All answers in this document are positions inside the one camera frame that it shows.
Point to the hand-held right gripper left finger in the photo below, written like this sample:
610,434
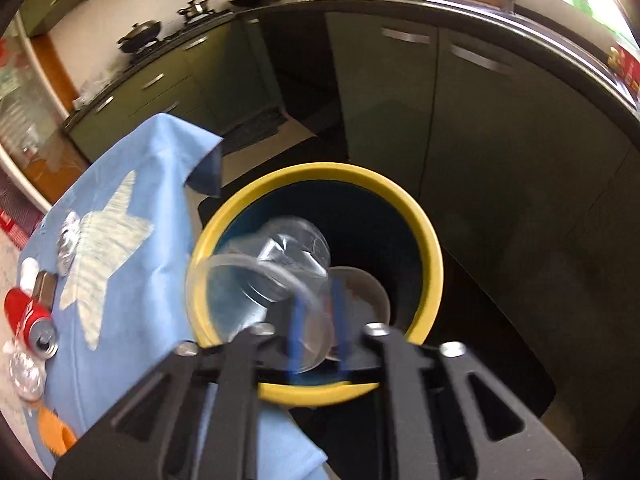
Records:
296,332

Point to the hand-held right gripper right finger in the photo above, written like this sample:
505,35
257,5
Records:
341,320

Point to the clear plastic cup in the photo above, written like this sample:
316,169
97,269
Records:
235,300

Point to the yellow rimmed blue bin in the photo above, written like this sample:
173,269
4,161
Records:
350,172

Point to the clear round plastic lid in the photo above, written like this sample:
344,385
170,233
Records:
365,300

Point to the blue printed tablecloth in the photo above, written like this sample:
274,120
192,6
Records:
165,185

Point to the dark kitchen floor mat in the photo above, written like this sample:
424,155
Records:
255,130

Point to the green kitchen base cabinets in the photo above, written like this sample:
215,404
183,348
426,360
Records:
390,100

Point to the crumpled silver foil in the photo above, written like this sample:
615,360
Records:
70,245

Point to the small brown box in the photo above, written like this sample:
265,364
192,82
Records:
45,287

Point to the orange scrap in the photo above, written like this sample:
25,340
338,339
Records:
52,427

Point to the red soda can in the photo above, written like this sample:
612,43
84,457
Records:
25,316

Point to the small white bottle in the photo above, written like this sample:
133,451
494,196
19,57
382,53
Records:
29,272

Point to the crumpled clear plastic container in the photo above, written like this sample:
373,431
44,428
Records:
25,372

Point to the white plastic bag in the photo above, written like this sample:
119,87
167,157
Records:
100,87

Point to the gas stove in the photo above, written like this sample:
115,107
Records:
170,37

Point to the black frying pan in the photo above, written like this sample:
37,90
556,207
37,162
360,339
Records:
252,0

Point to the black kitchen countertop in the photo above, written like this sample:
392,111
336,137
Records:
450,5

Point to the black wok with lid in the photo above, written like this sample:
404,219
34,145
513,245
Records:
142,35

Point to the steel cooking pot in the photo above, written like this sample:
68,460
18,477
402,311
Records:
195,9

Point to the red package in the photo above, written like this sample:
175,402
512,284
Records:
625,67

